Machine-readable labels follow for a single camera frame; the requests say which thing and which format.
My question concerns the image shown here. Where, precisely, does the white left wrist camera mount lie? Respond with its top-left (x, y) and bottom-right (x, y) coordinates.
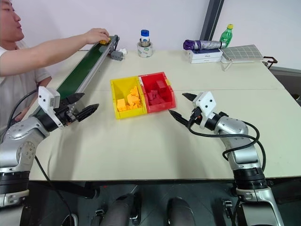
top-left (38, 86), bottom-right (64, 129)

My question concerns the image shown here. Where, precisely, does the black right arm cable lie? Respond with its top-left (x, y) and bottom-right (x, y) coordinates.
top-left (187, 119), bottom-right (267, 176)

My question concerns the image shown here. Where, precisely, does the dark rounded shape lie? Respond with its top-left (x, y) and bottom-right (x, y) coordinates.
top-left (166, 196), bottom-right (196, 226)
top-left (100, 192), bottom-right (142, 226)

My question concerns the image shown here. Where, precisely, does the yellow plastic bin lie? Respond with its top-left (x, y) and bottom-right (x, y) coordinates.
top-left (110, 75), bottom-right (148, 121)

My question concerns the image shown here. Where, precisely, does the person in white shirt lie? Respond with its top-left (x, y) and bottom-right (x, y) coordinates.
top-left (0, 0), bottom-right (52, 139)

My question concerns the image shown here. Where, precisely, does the white bottle with blue cap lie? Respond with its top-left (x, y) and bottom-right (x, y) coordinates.
top-left (140, 29), bottom-right (151, 47)

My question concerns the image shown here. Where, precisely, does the folded purple umbrella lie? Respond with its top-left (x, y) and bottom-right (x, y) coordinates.
top-left (183, 39), bottom-right (228, 51)

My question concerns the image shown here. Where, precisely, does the white wire stand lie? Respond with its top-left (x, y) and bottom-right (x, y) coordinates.
top-left (220, 57), bottom-right (256, 72)

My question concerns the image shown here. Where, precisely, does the pile of red blocks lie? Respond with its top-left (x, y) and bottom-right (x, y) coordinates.
top-left (146, 88), bottom-right (173, 107)

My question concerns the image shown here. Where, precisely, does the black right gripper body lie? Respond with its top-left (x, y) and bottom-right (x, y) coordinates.
top-left (189, 103), bottom-right (204, 127)

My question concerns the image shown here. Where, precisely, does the green conveyor belt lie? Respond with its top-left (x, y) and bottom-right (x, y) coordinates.
top-left (28, 34), bottom-right (121, 121)

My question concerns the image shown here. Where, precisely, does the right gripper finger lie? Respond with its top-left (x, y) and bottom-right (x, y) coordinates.
top-left (182, 92), bottom-right (198, 103)
top-left (168, 109), bottom-right (191, 128)

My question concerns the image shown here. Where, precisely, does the pile of yellow blocks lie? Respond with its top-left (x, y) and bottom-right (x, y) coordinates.
top-left (125, 86), bottom-right (143, 111)

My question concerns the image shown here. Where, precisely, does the dark metal bracket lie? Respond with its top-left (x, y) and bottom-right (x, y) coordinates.
top-left (262, 56), bottom-right (278, 70)

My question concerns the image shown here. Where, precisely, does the black table frame beam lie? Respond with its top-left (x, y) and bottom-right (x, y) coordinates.
top-left (28, 180), bottom-right (101, 199)

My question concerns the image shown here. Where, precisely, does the grey window frame post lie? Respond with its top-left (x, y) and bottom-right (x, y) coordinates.
top-left (199, 0), bottom-right (225, 42)

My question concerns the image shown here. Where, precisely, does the person's right hand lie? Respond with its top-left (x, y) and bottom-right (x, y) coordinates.
top-left (84, 28), bottom-right (111, 45)

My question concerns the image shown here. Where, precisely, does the grey plastic electronic box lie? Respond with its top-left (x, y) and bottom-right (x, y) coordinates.
top-left (110, 50), bottom-right (124, 62)

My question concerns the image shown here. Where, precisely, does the clear tape roll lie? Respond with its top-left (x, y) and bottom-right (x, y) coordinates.
top-left (136, 40), bottom-right (154, 58)

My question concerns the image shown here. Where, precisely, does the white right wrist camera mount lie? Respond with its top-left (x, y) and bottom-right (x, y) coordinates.
top-left (192, 91), bottom-right (216, 129)

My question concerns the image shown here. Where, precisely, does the grey side ledge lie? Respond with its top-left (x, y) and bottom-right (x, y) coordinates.
top-left (269, 66), bottom-right (301, 96)

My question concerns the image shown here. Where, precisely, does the white phone box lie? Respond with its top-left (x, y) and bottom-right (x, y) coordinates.
top-left (189, 56), bottom-right (223, 65)
top-left (187, 48), bottom-right (223, 59)

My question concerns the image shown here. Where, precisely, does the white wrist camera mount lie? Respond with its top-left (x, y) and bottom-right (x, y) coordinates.
top-left (192, 91), bottom-right (216, 129)
top-left (38, 86), bottom-right (64, 129)

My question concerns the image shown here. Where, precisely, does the flat yellow block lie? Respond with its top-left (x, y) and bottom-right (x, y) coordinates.
top-left (116, 98), bottom-right (127, 112)

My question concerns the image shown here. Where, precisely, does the red plastic bin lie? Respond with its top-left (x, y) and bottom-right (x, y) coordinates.
top-left (138, 71), bottom-right (177, 114)

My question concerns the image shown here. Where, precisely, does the green plastic bottle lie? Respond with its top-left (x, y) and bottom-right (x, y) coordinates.
top-left (219, 24), bottom-right (234, 48)

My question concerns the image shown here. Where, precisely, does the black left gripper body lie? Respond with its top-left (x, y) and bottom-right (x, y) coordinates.
top-left (54, 98), bottom-right (80, 127)

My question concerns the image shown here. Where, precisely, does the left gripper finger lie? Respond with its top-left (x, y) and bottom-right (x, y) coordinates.
top-left (75, 103), bottom-right (100, 122)
top-left (61, 92), bottom-right (86, 106)

